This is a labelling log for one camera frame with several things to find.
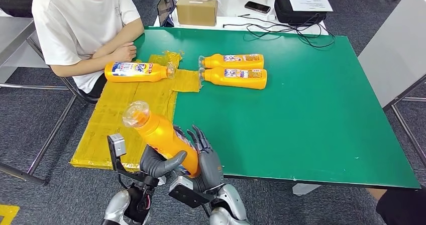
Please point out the person's right hand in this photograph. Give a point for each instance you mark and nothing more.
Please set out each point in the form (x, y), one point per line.
(124, 52)

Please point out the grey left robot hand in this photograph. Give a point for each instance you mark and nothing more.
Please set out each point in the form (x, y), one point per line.
(156, 165)

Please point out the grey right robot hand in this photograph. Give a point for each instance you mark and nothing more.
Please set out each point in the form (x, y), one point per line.
(211, 170)

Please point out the orange detergent bottle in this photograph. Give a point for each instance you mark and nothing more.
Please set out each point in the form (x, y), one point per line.
(216, 77)
(149, 73)
(216, 61)
(159, 133)

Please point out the person's right forearm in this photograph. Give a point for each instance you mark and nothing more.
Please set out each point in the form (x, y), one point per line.
(83, 65)

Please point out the person's left forearm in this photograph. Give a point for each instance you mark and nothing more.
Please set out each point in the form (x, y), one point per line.
(126, 38)

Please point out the white table foot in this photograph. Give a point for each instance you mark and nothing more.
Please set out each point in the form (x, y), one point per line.
(162, 181)
(306, 189)

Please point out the black smartphone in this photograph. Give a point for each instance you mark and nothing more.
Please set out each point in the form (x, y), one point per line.
(258, 7)

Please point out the white table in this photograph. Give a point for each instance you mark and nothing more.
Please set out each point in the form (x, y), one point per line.
(233, 10)

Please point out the small white adapter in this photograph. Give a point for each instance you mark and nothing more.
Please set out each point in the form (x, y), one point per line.
(271, 17)

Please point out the black carry bag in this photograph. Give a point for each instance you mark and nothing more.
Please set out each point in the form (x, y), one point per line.
(289, 14)

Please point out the brown cardboard box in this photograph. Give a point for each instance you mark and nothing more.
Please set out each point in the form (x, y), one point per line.
(196, 13)

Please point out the person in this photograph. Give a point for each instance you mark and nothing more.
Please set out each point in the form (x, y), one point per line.
(402, 207)
(76, 20)

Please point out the yellow taped mat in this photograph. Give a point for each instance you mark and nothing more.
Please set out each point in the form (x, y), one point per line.
(110, 123)

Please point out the grey table with metal legs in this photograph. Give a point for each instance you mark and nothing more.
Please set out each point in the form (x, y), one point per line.
(13, 34)
(396, 50)

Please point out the black case with yellow stripe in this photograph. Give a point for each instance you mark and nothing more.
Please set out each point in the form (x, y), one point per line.
(16, 0)

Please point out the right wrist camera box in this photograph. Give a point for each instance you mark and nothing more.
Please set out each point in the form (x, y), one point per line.
(186, 193)

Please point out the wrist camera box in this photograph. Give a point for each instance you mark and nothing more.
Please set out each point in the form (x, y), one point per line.
(186, 193)
(116, 145)

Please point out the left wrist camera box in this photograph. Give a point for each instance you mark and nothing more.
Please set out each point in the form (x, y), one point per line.
(116, 145)

